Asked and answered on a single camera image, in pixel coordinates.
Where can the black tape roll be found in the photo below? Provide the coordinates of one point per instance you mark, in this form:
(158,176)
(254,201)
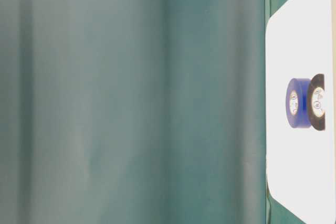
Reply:
(316,102)

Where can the white rectangular plastic tray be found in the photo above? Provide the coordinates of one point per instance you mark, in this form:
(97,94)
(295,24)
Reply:
(300,163)

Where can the green table cloth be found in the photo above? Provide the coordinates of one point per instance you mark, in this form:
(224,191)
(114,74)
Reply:
(135,111)

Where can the blue tape roll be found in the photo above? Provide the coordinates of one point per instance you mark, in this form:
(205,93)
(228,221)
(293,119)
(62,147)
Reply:
(296,103)

